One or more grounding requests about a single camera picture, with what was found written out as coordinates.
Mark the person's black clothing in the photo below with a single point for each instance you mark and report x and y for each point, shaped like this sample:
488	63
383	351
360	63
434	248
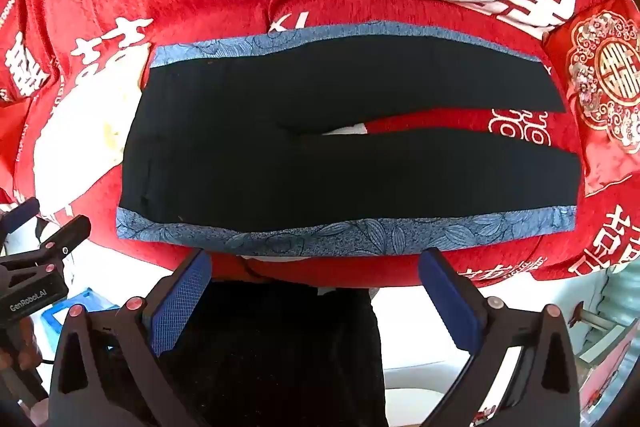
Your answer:
280	357

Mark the blue plastic stool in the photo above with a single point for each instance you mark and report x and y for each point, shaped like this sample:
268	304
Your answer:
86	303

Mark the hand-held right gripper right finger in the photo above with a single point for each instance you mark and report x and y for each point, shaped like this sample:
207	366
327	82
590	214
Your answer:
451	302

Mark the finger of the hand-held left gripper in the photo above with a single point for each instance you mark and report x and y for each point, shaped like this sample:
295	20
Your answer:
20	213
65	234

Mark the red embroidered pillow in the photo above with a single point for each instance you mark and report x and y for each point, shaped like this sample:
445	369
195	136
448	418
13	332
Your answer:
611	72

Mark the person's left hand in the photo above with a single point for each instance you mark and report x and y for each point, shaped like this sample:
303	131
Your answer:
21	349

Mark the black pants with blue trim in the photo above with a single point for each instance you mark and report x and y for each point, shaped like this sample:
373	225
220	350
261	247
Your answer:
250	132

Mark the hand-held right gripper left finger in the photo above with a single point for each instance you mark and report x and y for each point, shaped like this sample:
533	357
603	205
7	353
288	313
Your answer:
179	303

